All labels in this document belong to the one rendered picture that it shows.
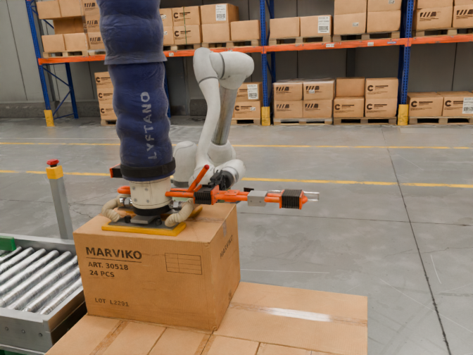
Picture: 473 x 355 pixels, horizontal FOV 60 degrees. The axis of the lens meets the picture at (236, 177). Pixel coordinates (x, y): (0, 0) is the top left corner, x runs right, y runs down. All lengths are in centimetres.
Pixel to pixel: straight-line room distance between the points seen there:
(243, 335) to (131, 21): 125
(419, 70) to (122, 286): 888
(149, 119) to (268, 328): 96
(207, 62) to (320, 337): 134
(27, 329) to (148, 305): 54
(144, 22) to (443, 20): 753
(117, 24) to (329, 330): 140
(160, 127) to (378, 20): 727
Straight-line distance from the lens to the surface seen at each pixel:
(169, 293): 176
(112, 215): 179
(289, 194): 158
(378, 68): 994
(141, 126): 162
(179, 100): 1079
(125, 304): 190
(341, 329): 180
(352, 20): 860
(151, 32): 161
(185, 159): 239
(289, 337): 175
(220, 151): 243
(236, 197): 162
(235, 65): 215
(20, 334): 212
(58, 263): 257
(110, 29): 161
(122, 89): 163
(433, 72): 1007
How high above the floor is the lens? 164
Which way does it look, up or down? 18 degrees down
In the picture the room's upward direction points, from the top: 3 degrees counter-clockwise
